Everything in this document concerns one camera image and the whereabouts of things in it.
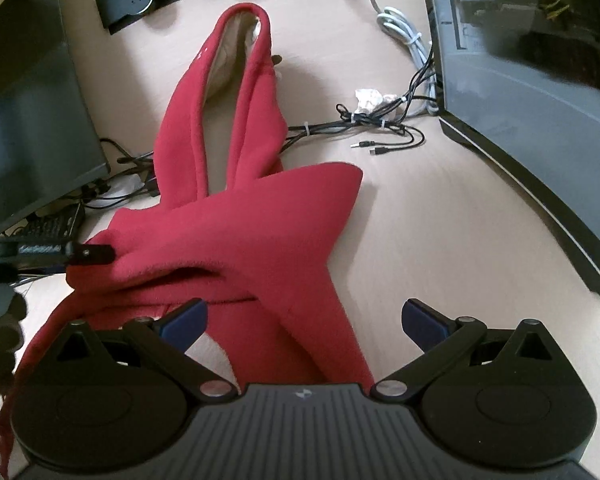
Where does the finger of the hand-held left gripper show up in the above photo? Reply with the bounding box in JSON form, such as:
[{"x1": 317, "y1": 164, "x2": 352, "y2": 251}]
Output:
[{"x1": 14, "y1": 241, "x2": 117, "y2": 267}]

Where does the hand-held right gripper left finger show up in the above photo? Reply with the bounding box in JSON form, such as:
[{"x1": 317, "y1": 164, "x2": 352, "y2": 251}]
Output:
[{"x1": 56, "y1": 298, "x2": 237, "y2": 403}]

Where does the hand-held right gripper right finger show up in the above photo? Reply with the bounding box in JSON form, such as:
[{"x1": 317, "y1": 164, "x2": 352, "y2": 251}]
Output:
[{"x1": 373, "y1": 298, "x2": 560, "y2": 403}]

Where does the red fleece garment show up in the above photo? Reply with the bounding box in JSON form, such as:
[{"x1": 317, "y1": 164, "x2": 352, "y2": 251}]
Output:
[{"x1": 0, "y1": 2, "x2": 377, "y2": 480}]

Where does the black adapter box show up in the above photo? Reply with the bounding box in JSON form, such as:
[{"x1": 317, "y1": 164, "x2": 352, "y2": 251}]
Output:
[{"x1": 17, "y1": 203, "x2": 87, "y2": 247}]

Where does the black computer monitor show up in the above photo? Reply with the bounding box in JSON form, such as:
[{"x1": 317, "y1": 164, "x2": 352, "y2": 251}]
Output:
[{"x1": 0, "y1": 0, "x2": 112, "y2": 238}]

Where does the crumpled white paper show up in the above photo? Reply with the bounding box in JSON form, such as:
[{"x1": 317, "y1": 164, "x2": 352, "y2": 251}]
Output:
[{"x1": 354, "y1": 88, "x2": 400, "y2": 115}]

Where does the black computer case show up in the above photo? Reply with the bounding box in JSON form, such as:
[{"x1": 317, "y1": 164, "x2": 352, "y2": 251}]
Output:
[{"x1": 416, "y1": 0, "x2": 600, "y2": 304}]

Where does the black usb cable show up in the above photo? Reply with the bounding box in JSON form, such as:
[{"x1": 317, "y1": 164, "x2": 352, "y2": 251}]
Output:
[
  {"x1": 350, "y1": 125, "x2": 427, "y2": 150},
  {"x1": 370, "y1": 127, "x2": 427, "y2": 157}
]

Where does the black cable bundle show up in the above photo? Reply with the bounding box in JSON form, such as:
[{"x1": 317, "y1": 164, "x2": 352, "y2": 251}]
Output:
[{"x1": 80, "y1": 42, "x2": 443, "y2": 211}]

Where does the white power cable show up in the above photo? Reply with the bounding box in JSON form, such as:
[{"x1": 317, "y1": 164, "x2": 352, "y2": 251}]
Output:
[{"x1": 325, "y1": 0, "x2": 440, "y2": 117}]

